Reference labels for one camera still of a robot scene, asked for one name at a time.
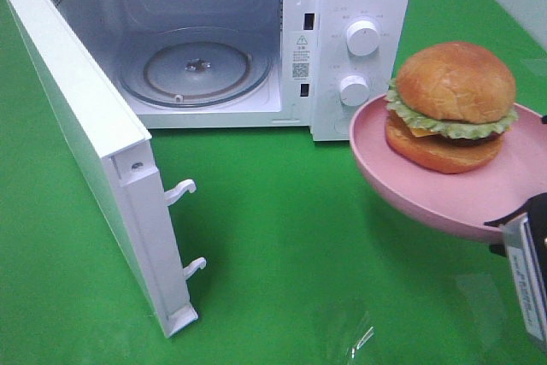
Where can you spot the round white door button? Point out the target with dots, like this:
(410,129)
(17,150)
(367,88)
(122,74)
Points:
(342,125)

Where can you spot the white round knob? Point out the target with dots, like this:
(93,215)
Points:
(362,38)
(354,90)

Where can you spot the white microwave oven body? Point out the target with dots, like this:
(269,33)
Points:
(302,88)

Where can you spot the pink round plate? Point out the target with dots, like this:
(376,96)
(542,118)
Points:
(458,204)

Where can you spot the white microwave door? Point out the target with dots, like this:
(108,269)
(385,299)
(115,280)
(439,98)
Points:
(112,147)

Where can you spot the burger with lettuce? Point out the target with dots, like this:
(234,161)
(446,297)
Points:
(449,107)

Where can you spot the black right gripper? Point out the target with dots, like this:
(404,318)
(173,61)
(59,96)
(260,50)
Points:
(534,209)

